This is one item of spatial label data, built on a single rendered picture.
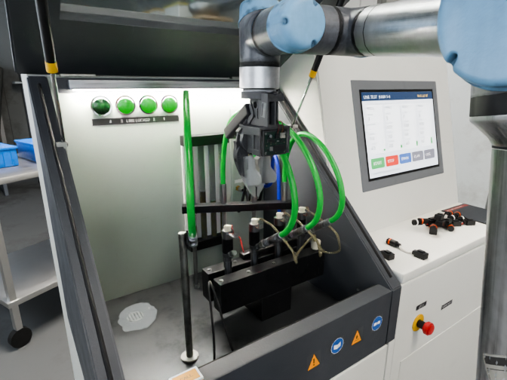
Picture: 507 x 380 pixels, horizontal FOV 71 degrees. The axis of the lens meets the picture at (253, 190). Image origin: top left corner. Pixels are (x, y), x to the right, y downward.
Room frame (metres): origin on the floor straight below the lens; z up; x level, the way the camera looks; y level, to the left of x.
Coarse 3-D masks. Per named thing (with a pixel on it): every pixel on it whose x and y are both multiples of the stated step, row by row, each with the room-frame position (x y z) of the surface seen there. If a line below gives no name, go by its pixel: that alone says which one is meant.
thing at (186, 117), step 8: (184, 96) 0.74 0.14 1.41; (184, 104) 0.71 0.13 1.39; (184, 112) 0.68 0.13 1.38; (184, 120) 0.67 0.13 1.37; (184, 128) 0.65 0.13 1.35; (184, 136) 0.64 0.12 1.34; (184, 144) 0.63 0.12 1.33; (184, 152) 0.62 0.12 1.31; (184, 160) 0.61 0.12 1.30; (192, 160) 0.96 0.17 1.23; (192, 168) 0.61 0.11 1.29; (192, 176) 0.60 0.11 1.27; (192, 184) 0.59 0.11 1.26; (192, 192) 0.59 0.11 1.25; (192, 200) 0.59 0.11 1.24; (192, 208) 0.59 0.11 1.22; (192, 216) 0.59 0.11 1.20; (192, 224) 0.60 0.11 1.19; (192, 232) 0.61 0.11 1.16
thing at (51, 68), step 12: (36, 0) 0.62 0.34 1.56; (48, 12) 0.64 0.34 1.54; (48, 24) 0.64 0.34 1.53; (48, 36) 0.64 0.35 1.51; (48, 48) 0.65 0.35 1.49; (48, 60) 0.66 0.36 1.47; (48, 72) 0.67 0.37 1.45; (60, 120) 0.71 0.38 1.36; (60, 132) 0.72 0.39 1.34; (60, 144) 0.72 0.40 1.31
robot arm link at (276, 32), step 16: (288, 0) 0.55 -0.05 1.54; (304, 0) 0.55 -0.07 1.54; (256, 16) 0.64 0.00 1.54; (272, 16) 0.57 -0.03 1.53; (288, 16) 0.54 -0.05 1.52; (304, 16) 0.55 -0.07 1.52; (320, 16) 0.56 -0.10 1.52; (336, 16) 0.60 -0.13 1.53; (256, 32) 0.62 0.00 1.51; (272, 32) 0.57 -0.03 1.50; (288, 32) 0.54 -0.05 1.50; (304, 32) 0.55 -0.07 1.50; (320, 32) 0.56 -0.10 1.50; (336, 32) 0.60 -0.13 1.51; (272, 48) 0.60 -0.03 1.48; (288, 48) 0.56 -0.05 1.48; (304, 48) 0.56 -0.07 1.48; (320, 48) 0.60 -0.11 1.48
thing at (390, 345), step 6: (72, 342) 0.82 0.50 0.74; (390, 342) 0.77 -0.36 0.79; (390, 348) 0.77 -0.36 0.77; (390, 354) 0.77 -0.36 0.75; (78, 360) 0.71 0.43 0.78; (390, 360) 0.77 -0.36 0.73; (78, 366) 0.75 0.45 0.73; (390, 366) 0.77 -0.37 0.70; (78, 372) 0.79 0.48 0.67; (384, 372) 0.77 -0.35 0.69; (78, 378) 0.83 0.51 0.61; (384, 378) 0.76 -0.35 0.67
